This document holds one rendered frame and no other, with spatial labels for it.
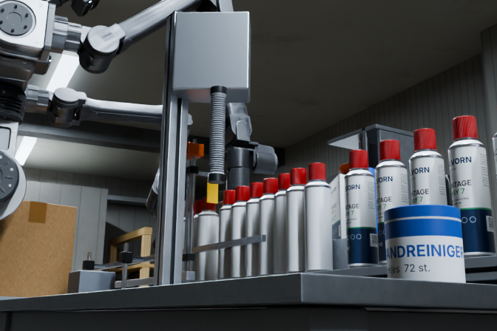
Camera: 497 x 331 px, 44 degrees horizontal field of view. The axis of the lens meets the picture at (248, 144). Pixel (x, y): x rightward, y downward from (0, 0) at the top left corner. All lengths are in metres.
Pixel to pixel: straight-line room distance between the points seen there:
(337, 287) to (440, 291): 0.11
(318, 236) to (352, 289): 0.68
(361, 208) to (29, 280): 1.09
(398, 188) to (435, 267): 0.45
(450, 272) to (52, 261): 1.46
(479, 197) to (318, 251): 0.35
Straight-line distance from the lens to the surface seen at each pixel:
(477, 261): 0.85
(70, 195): 7.09
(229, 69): 1.38
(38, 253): 1.88
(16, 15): 1.53
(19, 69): 1.59
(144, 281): 1.91
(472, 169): 0.91
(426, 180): 0.96
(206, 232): 1.48
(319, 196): 1.15
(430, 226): 0.57
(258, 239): 1.24
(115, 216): 8.73
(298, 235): 1.17
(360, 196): 1.06
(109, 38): 1.53
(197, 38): 1.41
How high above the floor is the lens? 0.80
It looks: 16 degrees up
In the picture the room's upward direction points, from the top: 1 degrees clockwise
